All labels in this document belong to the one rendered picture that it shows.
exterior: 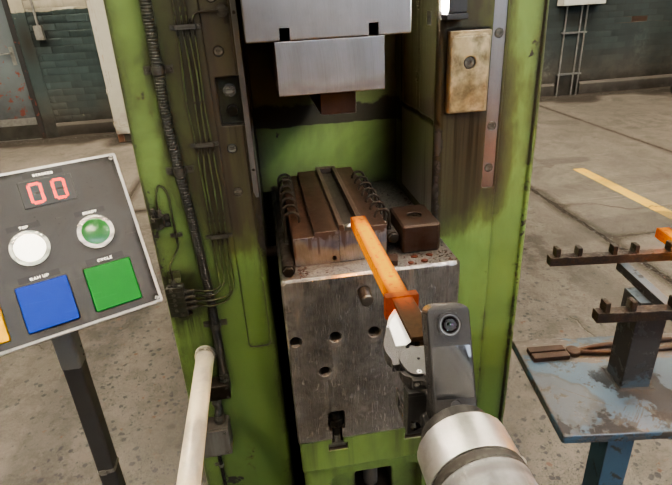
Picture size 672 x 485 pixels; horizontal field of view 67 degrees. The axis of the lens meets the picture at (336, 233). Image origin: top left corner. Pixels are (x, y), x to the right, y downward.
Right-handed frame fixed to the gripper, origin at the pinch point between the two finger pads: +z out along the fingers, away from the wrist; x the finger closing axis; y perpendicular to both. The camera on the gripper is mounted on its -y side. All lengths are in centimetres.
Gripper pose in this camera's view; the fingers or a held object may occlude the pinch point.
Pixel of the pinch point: (405, 309)
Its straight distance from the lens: 68.1
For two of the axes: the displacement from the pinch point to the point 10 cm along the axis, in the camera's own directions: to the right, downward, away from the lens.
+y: 0.4, 9.0, 4.3
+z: -1.5, -4.2, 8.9
